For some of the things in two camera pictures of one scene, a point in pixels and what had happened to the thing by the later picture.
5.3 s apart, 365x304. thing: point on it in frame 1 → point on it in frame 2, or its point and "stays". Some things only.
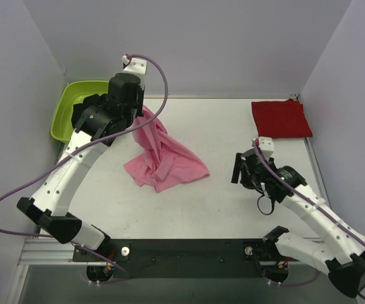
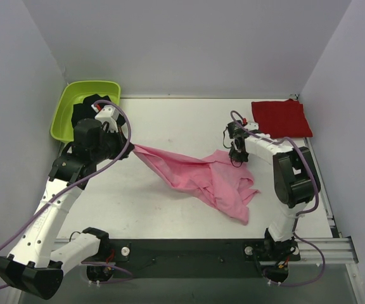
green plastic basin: [74, 92] stays
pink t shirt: [161, 160] → [229, 183]
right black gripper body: [244, 169] → [239, 154]
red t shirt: [281, 119] stays
